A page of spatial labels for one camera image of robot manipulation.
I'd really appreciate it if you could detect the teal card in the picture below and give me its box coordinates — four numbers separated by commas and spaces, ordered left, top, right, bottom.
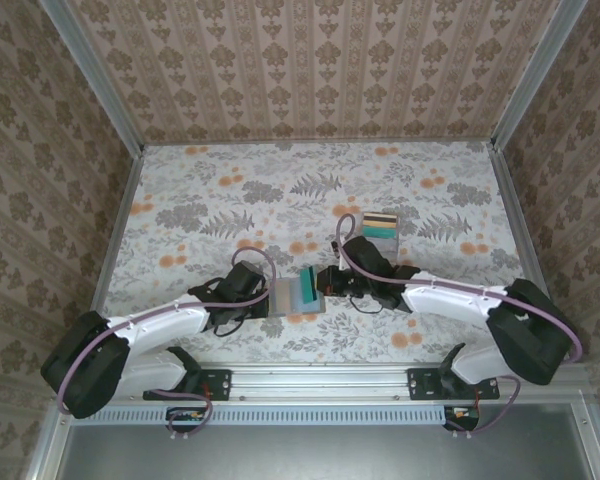
299, 267, 323, 305
362, 224, 399, 241

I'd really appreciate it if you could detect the clear acrylic card stand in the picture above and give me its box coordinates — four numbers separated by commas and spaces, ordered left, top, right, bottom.
359, 211, 402, 262

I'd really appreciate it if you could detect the small electronics board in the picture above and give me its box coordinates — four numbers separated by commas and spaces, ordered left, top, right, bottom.
444, 405, 481, 432
165, 407, 206, 434

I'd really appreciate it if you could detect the grey metal sheet panel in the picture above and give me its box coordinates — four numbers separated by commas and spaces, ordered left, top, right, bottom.
59, 424, 589, 480

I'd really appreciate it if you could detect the thin black right gripper wire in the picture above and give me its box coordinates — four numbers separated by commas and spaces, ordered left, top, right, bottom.
349, 294, 384, 316

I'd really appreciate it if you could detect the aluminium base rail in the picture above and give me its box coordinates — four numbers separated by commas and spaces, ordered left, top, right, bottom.
62, 363, 589, 407

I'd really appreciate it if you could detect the grey slotted cable duct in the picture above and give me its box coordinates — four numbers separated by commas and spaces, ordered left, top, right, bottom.
72, 405, 447, 426

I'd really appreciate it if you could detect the aluminium table edge rail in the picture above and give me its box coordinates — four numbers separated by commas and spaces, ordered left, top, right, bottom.
489, 142, 574, 364
77, 148, 146, 364

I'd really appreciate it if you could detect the aluminium frame post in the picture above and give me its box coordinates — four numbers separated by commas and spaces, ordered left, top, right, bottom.
490, 0, 589, 149
39, 0, 146, 154

